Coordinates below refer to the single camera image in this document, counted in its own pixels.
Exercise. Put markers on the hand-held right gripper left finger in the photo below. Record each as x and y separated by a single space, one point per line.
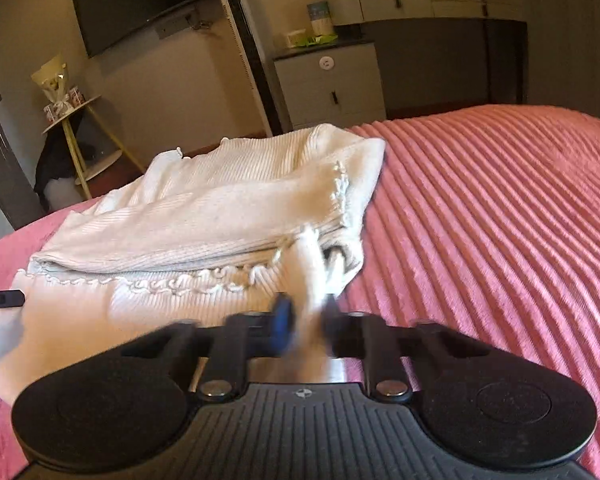
283 322

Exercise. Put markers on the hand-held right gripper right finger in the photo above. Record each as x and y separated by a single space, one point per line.
331 327

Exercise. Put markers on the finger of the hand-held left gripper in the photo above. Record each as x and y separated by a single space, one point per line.
5 299

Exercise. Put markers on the white ribbed sweater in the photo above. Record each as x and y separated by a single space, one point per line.
180 220

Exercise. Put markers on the dark door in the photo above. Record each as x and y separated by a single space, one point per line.
0 160

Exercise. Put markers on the black garment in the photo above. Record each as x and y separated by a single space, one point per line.
52 160

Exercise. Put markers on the yellow-legged tiered side table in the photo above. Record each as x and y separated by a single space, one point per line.
82 130

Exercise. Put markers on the pink ribbed bedspread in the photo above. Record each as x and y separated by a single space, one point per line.
480 210

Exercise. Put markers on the pink gift items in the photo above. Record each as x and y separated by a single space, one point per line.
65 102

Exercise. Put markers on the wrapped flower bouquet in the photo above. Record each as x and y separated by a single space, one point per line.
50 80

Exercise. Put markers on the grey bedside cabinet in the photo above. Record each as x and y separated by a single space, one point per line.
330 85

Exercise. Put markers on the white tower heater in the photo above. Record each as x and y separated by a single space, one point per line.
247 50

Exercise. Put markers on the green packet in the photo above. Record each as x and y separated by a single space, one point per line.
320 40

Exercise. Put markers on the blue and white box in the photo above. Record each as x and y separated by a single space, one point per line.
320 17

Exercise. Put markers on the grey dresser with drawers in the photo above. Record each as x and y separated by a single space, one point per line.
430 15

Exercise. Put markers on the black wall television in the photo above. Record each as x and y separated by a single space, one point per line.
140 5

